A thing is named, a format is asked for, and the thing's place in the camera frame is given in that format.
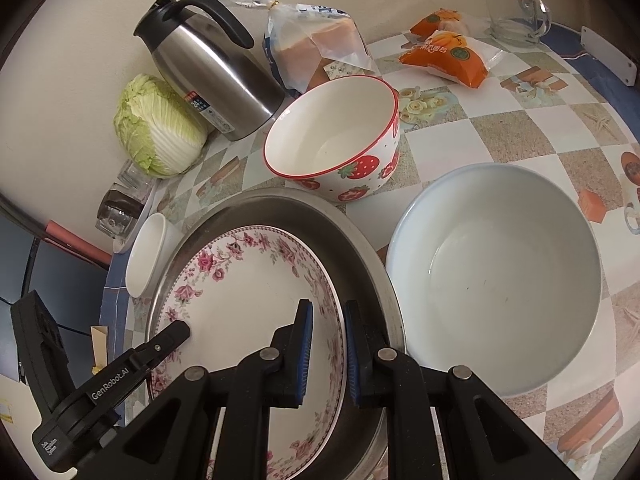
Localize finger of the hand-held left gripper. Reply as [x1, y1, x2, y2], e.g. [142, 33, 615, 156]
[10, 290, 71, 413]
[132, 320, 192, 366]

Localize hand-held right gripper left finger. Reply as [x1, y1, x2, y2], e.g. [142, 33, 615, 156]
[117, 299, 315, 480]

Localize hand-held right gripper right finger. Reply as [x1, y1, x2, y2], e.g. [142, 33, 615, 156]
[345, 300, 563, 480]

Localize round floral plate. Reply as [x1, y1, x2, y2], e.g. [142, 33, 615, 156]
[149, 226, 347, 478]

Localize white rectangular bowl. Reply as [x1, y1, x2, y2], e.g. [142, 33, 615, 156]
[125, 212, 176, 297]

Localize stainless steel basin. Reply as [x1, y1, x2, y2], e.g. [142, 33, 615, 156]
[146, 188, 405, 480]

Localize strawberry print bowl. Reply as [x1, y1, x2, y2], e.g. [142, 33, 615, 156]
[263, 75, 401, 203]

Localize beige paper strip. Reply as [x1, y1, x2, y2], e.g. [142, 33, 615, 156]
[90, 325, 109, 375]

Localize dark blue panel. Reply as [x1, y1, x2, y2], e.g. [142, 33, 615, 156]
[0, 210, 108, 411]

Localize dark brown glass cup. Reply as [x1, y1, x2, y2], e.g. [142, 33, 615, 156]
[95, 187, 147, 238]

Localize clear drinking glass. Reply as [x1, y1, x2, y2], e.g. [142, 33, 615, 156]
[117, 162, 157, 196]

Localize napa cabbage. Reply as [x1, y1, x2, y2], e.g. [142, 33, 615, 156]
[112, 74, 208, 178]

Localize stainless steel thermos jug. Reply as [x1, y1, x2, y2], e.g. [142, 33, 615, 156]
[132, 0, 286, 142]

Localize bagged bread loaf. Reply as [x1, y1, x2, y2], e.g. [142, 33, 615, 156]
[207, 0, 376, 98]

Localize orange snack packet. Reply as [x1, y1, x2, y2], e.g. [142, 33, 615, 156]
[398, 30, 503, 88]
[410, 8, 481, 41]

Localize clear glass mug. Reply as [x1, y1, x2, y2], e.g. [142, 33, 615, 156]
[481, 0, 553, 48]

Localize thin black cable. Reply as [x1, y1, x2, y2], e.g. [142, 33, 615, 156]
[0, 297, 96, 337]

